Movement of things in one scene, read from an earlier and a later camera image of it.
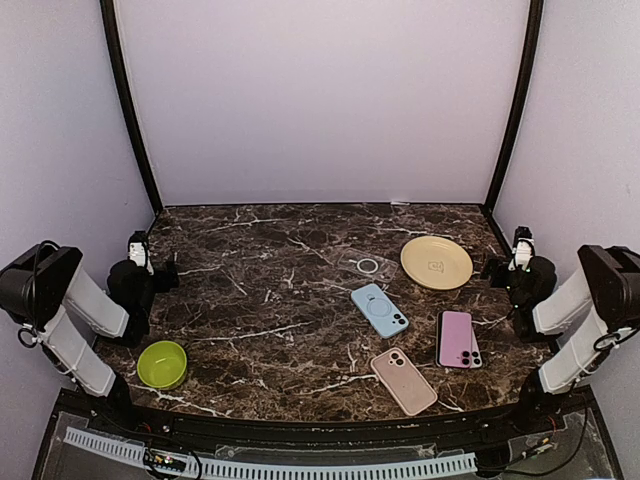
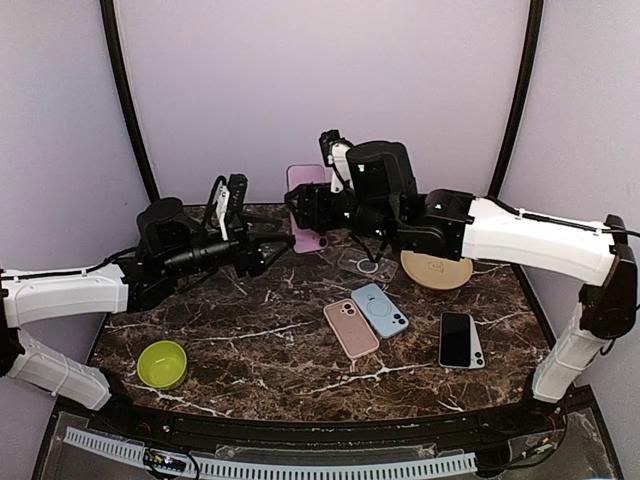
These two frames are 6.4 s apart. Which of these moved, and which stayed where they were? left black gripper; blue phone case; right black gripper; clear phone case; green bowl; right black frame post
Moved: right black gripper; left black gripper
Stayed: green bowl; clear phone case; right black frame post; blue phone case
